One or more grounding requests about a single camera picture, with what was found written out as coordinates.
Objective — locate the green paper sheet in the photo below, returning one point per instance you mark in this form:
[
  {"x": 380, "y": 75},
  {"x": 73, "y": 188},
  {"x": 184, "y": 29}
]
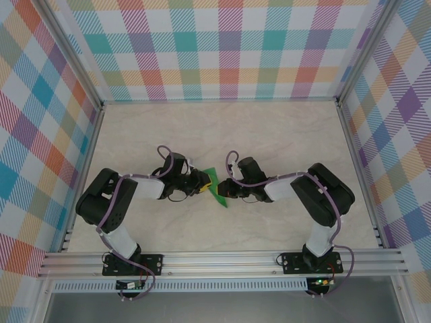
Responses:
[{"x": 213, "y": 174}]

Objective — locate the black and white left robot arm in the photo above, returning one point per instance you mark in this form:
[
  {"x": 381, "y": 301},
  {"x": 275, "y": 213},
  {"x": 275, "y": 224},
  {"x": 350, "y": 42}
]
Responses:
[{"x": 101, "y": 202}]

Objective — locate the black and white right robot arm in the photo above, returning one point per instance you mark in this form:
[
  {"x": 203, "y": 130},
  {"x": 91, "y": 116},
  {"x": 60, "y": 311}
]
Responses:
[{"x": 326, "y": 198}]

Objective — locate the circuit board with label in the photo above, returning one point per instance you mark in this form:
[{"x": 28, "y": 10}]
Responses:
[{"x": 129, "y": 285}]

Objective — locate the grey metal panel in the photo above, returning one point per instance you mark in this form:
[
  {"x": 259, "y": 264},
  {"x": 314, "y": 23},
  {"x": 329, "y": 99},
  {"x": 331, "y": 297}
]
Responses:
[{"x": 219, "y": 309}]

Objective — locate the circuit board with green light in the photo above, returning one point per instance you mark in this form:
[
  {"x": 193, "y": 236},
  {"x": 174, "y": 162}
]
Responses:
[{"x": 321, "y": 282}]

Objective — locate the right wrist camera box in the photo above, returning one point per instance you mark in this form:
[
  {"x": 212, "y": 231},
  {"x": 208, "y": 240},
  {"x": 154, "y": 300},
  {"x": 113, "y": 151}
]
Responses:
[{"x": 234, "y": 169}]

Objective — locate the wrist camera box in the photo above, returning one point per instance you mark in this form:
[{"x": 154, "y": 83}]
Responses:
[
  {"x": 190, "y": 165},
  {"x": 234, "y": 169}
]

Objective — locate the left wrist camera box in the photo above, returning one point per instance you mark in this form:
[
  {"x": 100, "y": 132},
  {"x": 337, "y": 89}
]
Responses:
[{"x": 190, "y": 165}]

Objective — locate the wide aluminium mounting rail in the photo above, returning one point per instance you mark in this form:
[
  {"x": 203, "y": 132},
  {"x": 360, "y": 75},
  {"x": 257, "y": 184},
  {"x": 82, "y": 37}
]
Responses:
[{"x": 219, "y": 264}]

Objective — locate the aluminium table end rail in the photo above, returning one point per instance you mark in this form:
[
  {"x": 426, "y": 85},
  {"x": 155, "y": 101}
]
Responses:
[{"x": 219, "y": 100}]

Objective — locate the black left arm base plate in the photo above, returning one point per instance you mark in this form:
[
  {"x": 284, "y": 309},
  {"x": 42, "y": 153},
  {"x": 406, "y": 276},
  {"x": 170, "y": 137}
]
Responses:
[{"x": 151, "y": 264}]

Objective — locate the aluminium table side rail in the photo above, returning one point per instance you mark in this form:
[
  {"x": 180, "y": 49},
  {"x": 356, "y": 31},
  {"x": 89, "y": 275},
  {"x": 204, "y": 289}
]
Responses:
[
  {"x": 85, "y": 168},
  {"x": 360, "y": 168}
]

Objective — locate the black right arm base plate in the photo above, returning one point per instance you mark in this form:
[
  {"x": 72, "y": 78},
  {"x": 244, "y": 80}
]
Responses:
[{"x": 293, "y": 264}]

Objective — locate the aluminium frame post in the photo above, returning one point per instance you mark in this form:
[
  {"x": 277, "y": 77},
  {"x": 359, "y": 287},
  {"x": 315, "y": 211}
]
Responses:
[
  {"x": 366, "y": 50},
  {"x": 72, "y": 54}
]

